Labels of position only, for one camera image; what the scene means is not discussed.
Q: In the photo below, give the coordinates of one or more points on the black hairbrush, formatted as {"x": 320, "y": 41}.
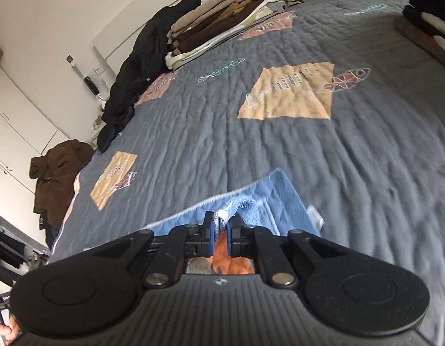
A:
{"x": 90, "y": 84}

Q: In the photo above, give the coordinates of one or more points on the brown jacket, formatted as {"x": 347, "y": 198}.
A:
{"x": 60, "y": 176}

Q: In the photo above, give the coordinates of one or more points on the white wardrobe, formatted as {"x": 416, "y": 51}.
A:
{"x": 17, "y": 144}

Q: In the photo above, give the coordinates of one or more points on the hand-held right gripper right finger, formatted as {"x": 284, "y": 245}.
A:
{"x": 231, "y": 236}

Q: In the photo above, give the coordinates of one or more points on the white wall socket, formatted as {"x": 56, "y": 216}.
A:
{"x": 99, "y": 70}

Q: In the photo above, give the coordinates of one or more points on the person's left hand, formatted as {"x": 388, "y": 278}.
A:
{"x": 2, "y": 331}

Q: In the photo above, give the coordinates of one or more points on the grey printed bed quilt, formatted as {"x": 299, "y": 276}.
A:
{"x": 280, "y": 151}

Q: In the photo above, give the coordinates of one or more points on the black clothes rack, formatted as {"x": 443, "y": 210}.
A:
{"x": 6, "y": 256}

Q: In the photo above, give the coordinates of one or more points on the stack of folded brown clothes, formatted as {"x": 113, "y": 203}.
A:
{"x": 215, "y": 25}

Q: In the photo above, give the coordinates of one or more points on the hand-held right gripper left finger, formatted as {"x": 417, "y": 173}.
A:
{"x": 208, "y": 234}

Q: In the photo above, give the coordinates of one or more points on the black white striped garment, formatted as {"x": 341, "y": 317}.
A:
{"x": 431, "y": 29}

